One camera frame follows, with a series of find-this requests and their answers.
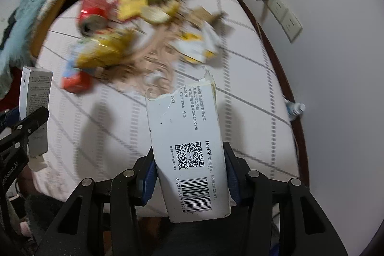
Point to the brown cardboard piece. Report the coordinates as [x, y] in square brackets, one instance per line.
[198, 16]

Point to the yellow snack wrapper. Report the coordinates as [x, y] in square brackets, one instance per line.
[128, 9]

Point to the white grey small box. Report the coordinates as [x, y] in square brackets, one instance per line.
[34, 93]

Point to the red soda can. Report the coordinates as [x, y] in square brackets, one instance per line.
[93, 16]

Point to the light blue duvet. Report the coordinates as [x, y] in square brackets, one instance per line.
[16, 50]

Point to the white yellow torn wrapper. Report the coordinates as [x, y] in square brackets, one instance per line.
[197, 45]

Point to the white checked tablecloth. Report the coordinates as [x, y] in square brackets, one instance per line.
[104, 131]

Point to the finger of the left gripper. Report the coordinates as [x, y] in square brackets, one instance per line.
[22, 132]

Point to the yellow red snack bag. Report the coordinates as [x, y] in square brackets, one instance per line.
[104, 49]

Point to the torn white carton box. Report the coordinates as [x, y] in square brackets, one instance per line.
[188, 151]

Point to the white wall socket strip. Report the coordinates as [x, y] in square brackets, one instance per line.
[285, 17]

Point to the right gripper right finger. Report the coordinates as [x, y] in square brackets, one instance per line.
[251, 191]

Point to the clear plastic bottle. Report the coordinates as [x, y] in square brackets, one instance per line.
[294, 109]

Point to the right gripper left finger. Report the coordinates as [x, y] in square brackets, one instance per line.
[129, 189]

